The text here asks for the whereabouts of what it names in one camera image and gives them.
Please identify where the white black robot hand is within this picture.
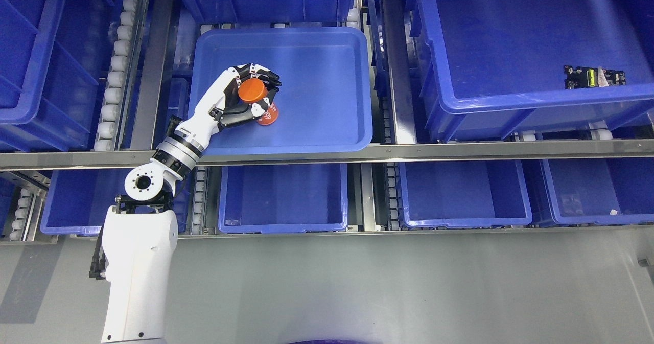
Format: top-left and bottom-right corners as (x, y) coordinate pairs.
(174, 63), (281, 152)

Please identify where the orange cylindrical capacitor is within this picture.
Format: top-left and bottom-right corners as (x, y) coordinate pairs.
(238, 78), (279, 126)

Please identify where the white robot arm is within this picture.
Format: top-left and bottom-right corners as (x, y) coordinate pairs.
(101, 131), (209, 343)

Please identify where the metal shelf rack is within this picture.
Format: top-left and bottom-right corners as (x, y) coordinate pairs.
(2, 0), (652, 244)

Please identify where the shallow blue plastic tray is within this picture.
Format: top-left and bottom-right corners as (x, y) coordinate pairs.
(189, 27), (373, 156)

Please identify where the blue bin lower centre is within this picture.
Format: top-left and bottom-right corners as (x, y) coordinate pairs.
(217, 163), (348, 234)

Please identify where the white roller track left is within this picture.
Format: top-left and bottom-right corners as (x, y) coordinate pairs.
(93, 0), (142, 152)

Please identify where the blue bin lower left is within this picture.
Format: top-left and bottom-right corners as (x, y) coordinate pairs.
(40, 168), (194, 236)

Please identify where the blue bin top left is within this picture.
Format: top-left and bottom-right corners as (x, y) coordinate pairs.
(1, 0), (122, 152)

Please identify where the blue bin lower right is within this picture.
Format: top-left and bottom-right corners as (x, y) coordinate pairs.
(397, 160), (533, 229)

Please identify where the large blue bin right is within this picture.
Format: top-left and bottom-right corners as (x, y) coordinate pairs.
(406, 0), (652, 142)

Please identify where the black electronic module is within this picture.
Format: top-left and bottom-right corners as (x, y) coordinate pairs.
(564, 65), (627, 89)

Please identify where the blue bin far right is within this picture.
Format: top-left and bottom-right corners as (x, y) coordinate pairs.
(523, 157), (653, 227)

